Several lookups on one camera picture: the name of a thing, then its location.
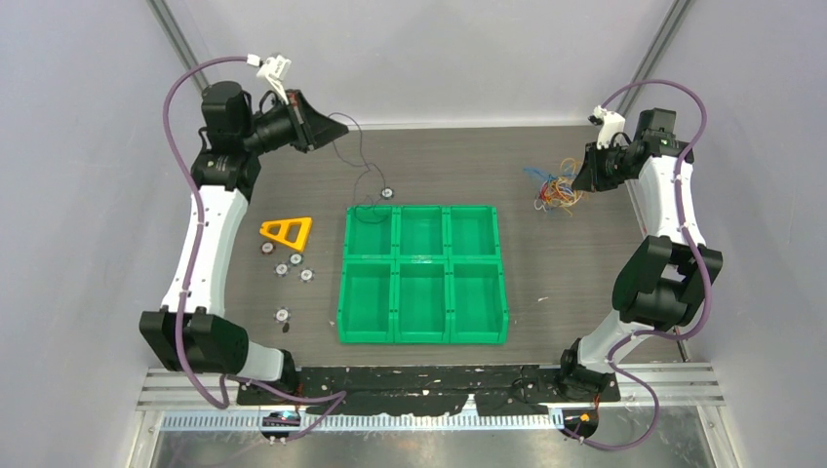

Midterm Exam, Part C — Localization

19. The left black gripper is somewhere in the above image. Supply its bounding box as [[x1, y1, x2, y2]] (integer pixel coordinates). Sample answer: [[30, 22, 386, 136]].
[[242, 90, 348, 157]]

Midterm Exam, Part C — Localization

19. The colourful cable bundle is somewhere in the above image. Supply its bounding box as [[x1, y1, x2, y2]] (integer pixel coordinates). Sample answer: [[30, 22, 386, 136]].
[[522, 158, 586, 218]]

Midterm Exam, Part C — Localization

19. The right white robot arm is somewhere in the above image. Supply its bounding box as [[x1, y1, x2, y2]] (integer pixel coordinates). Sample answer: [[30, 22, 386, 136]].
[[556, 106, 723, 401]]

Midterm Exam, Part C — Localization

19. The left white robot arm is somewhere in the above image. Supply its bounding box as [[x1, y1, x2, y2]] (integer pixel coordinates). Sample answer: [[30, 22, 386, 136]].
[[138, 81, 349, 404]]

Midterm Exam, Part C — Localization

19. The yellow triangular plastic piece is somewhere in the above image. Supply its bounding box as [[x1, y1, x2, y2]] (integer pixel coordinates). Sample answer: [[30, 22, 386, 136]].
[[259, 216, 313, 253]]

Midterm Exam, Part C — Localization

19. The red poker chip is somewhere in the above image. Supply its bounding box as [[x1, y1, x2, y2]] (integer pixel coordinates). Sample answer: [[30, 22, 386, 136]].
[[260, 242, 276, 255]]

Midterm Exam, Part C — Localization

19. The poker chip left middle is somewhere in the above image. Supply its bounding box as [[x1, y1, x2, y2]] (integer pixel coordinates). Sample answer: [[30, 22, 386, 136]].
[[273, 262, 291, 277]]

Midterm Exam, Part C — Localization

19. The poker chip right middle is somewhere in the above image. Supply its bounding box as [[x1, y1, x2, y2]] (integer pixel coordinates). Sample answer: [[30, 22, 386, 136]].
[[298, 268, 315, 283]]

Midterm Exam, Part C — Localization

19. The green six-compartment bin tray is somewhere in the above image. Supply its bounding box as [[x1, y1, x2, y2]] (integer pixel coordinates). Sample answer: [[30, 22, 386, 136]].
[[336, 205, 509, 345]]

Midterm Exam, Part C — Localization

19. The poker chip lowest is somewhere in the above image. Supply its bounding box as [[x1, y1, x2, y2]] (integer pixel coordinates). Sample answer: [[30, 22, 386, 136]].
[[273, 307, 291, 323]]

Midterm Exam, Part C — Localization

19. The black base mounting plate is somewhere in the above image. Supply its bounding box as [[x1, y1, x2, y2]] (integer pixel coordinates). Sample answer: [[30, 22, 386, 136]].
[[273, 364, 619, 416]]

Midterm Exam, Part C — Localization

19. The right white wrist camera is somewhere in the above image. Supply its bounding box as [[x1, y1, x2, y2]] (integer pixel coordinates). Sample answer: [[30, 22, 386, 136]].
[[588, 105, 625, 149]]

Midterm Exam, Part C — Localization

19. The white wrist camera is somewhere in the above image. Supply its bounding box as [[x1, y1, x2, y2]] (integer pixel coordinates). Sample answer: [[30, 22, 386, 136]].
[[588, 105, 625, 149], [246, 54, 292, 104]]

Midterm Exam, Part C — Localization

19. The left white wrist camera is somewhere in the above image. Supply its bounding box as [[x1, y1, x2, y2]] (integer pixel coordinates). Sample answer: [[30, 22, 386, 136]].
[[246, 54, 292, 104]]

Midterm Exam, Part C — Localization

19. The aluminium front rail frame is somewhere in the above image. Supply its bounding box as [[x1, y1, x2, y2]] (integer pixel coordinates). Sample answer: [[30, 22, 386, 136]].
[[127, 362, 743, 467]]

